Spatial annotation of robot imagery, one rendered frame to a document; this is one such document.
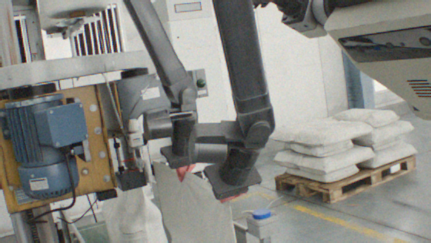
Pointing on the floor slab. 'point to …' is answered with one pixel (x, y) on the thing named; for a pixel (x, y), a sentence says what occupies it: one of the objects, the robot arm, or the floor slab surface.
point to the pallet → (331, 194)
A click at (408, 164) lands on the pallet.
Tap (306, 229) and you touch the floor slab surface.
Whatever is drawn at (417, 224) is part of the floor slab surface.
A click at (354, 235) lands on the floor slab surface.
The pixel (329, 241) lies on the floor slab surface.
